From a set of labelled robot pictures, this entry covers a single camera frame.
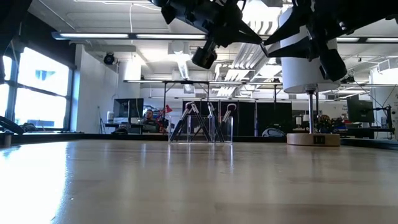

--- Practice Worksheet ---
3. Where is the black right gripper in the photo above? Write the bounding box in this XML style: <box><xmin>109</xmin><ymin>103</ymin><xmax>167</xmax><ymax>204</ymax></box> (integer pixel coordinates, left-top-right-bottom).
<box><xmin>263</xmin><ymin>0</ymin><xmax>352</xmax><ymax>82</ymax></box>

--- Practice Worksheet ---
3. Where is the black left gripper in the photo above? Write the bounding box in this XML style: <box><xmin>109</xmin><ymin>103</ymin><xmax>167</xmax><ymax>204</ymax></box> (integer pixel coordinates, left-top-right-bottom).
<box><xmin>150</xmin><ymin>0</ymin><xmax>263</xmax><ymax>70</ymax></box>

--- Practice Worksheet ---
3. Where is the pale-headed makeup brush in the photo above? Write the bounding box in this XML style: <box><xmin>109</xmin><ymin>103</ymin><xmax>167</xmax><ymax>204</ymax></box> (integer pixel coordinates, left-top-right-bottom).
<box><xmin>183</xmin><ymin>101</ymin><xmax>194</xmax><ymax>125</ymax></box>

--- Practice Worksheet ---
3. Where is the white ceiling pipe bundle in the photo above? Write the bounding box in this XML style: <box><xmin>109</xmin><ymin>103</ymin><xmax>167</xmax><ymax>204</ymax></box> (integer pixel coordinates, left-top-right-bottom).
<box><xmin>214</xmin><ymin>40</ymin><xmax>282</xmax><ymax>97</ymax></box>

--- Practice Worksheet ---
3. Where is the black curtain partition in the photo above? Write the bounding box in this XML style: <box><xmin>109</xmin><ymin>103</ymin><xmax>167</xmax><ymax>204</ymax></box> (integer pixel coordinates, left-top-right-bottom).
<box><xmin>182</xmin><ymin>100</ymin><xmax>293</xmax><ymax>137</ymax></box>

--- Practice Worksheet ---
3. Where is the black computer monitor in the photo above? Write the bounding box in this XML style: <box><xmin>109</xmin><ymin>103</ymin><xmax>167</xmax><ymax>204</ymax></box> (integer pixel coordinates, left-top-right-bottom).
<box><xmin>346</xmin><ymin>95</ymin><xmax>376</xmax><ymax>124</ymax></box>
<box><xmin>113</xmin><ymin>98</ymin><xmax>144</xmax><ymax>125</ymax></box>

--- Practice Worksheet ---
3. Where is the white shade table lamp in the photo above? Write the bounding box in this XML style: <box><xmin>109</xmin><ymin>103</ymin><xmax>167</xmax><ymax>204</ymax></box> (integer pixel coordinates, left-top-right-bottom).
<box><xmin>278</xmin><ymin>6</ymin><xmax>341</xmax><ymax>147</ymax></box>

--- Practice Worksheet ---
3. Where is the red angular object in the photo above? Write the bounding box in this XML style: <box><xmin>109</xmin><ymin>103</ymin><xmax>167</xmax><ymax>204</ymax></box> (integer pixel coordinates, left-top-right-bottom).
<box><xmin>157</xmin><ymin>104</ymin><xmax>174</xmax><ymax>121</ymax></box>

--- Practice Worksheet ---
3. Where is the clear acrylic brush organizer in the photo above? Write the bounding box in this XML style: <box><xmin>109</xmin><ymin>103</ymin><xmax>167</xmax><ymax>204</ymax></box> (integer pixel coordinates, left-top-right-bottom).
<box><xmin>167</xmin><ymin>114</ymin><xmax>234</xmax><ymax>144</ymax></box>

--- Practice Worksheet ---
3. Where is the long ceiling light strip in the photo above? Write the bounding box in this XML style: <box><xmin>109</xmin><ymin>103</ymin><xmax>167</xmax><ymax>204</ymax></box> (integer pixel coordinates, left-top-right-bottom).
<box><xmin>52</xmin><ymin>32</ymin><xmax>208</xmax><ymax>40</ymax></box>

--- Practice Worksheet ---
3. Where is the dark office desk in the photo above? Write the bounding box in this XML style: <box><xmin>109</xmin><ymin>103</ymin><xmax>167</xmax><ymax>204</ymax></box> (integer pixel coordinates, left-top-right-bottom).
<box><xmin>104</xmin><ymin>123</ymin><xmax>144</xmax><ymax>135</ymax></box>
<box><xmin>340</xmin><ymin>126</ymin><xmax>396</xmax><ymax>140</ymax></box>

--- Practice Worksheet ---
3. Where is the person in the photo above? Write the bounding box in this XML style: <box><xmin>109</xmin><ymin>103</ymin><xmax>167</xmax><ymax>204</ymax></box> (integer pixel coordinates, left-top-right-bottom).
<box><xmin>141</xmin><ymin>108</ymin><xmax>158</xmax><ymax>133</ymax></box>

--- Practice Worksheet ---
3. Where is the large bright window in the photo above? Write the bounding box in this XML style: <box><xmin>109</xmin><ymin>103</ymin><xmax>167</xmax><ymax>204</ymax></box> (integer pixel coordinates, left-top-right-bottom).
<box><xmin>0</xmin><ymin>46</ymin><xmax>75</xmax><ymax>131</ymax></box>

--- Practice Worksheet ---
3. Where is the black curved bar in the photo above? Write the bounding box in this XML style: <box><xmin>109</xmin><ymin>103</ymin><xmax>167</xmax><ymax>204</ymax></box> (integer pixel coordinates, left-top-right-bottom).
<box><xmin>0</xmin><ymin>115</ymin><xmax>31</xmax><ymax>136</ymax></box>

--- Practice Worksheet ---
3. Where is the white ventilation duct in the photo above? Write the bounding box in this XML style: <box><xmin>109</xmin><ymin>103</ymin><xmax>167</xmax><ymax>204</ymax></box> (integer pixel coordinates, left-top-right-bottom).
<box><xmin>167</xmin><ymin>41</ymin><xmax>191</xmax><ymax>80</ymax></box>

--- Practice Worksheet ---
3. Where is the black metal rig frame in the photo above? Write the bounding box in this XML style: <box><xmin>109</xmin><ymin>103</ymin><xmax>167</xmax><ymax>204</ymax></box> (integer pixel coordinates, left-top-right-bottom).
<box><xmin>123</xmin><ymin>79</ymin><xmax>282</xmax><ymax>138</ymax></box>

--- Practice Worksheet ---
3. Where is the black arched frame handle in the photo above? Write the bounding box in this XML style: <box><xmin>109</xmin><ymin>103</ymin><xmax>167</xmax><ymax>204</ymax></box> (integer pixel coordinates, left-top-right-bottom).
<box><xmin>261</xmin><ymin>127</ymin><xmax>284</xmax><ymax>138</ymax></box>

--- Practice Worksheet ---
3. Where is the black aluminium table frame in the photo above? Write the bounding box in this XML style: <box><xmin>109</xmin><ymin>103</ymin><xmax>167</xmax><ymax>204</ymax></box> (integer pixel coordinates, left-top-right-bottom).
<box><xmin>0</xmin><ymin>132</ymin><xmax>398</xmax><ymax>151</ymax></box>

